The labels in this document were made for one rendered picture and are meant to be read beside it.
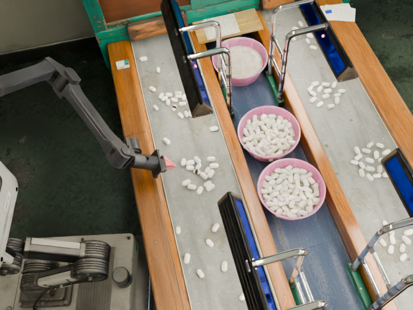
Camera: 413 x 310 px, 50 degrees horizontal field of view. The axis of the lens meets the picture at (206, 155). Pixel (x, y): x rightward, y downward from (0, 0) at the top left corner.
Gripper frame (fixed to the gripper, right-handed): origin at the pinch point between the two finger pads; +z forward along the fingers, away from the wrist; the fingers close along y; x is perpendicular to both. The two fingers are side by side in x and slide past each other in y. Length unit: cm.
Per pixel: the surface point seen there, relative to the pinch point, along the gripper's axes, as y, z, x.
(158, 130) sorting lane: 22.7, 1.1, 6.0
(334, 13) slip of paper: 65, 76, -60
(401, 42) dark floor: 98, 186, -51
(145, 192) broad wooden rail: -6.9, -8.8, 10.8
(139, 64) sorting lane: 64, 0, 7
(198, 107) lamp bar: 3.1, -9.0, -32.2
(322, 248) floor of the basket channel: -45, 44, -22
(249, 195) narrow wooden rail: -20.0, 21.6, -14.8
